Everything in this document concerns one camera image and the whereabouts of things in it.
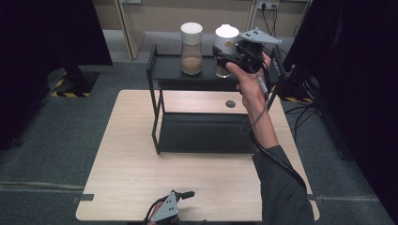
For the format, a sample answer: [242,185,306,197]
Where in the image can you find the black floor cables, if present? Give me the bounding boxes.
[281,101,318,143]

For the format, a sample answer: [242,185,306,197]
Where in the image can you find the right hand-held gripper cable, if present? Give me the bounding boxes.
[239,76,310,192]

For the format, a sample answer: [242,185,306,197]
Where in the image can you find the black two-tier metal rack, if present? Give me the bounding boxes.
[145,43,288,156]

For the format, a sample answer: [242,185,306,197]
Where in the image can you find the white wall power outlet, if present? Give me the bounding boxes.
[257,0,280,10]

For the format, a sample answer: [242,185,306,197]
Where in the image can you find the person's right hand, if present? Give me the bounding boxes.
[224,52,274,109]

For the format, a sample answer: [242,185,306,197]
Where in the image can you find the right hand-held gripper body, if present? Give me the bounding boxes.
[234,27,283,75]

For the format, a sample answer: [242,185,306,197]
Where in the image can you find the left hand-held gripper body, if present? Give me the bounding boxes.
[149,189,183,225]

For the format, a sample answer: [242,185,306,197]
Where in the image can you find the stand base with striped tape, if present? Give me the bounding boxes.
[46,67,101,98]

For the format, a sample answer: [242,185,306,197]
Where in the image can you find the black curtain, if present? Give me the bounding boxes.
[283,0,398,225]
[0,0,114,152]

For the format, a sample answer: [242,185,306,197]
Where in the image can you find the glass spice jar white lid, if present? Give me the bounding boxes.
[214,23,240,79]

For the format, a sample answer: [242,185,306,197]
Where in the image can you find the beige partition post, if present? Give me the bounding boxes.
[113,0,146,61]

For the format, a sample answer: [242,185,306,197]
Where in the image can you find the black power cable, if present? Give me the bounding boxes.
[262,3,272,36]
[271,4,280,38]

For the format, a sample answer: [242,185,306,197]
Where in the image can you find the glass jar of brown powder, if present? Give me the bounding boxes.
[179,22,204,76]

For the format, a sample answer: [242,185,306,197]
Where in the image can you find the person's left hand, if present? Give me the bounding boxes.
[145,201,165,225]

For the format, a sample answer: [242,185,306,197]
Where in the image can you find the white wall post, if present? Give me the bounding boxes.
[246,0,260,32]

